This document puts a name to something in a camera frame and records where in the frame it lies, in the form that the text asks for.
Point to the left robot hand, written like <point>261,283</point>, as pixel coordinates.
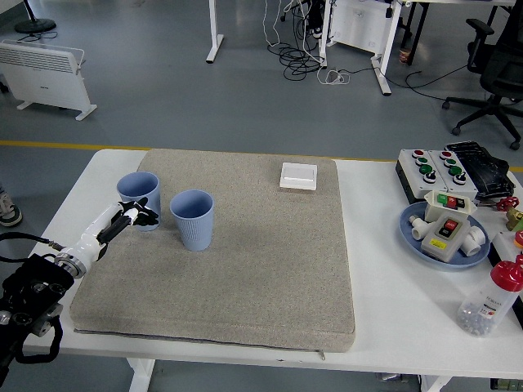
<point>96,232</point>

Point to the blue ribbed cup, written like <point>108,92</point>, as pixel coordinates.
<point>194,232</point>
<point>137,183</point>

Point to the white push-button control box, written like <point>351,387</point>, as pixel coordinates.
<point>414,181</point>
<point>466,188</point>

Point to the person's shoe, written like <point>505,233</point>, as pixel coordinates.
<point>9,212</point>

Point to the grey-brown mat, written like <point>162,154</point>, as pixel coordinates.
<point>245,253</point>

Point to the black fan base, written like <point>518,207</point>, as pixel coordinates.
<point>36,25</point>

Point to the white desk leg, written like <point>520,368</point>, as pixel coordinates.
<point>213,24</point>

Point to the white table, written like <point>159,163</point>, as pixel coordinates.
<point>380,294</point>

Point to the person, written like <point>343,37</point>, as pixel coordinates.
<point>316,16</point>

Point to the white pipe fitting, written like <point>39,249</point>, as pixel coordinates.
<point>418,231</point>
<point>476,241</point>

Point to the white desk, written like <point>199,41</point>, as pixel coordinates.
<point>382,65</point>

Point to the blue plate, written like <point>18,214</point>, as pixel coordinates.
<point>445,264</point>

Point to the small can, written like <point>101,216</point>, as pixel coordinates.
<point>405,56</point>

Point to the black desk leg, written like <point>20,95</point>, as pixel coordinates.
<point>421,28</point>

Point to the black foot pedal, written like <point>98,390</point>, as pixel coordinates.
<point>486,167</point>

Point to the clear bottle red cap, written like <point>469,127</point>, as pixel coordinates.
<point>486,304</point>

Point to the emergency stop button box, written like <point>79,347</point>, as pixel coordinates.
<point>504,243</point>

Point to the black office chair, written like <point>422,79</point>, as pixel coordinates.
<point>502,69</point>

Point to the green crate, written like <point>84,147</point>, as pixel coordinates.
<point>506,386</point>

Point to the white wall switch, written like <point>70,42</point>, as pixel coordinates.
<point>298,175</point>

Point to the grey red-black switch box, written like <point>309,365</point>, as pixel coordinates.
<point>433,245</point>

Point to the white three-button switch box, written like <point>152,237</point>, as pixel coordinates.
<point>435,212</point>

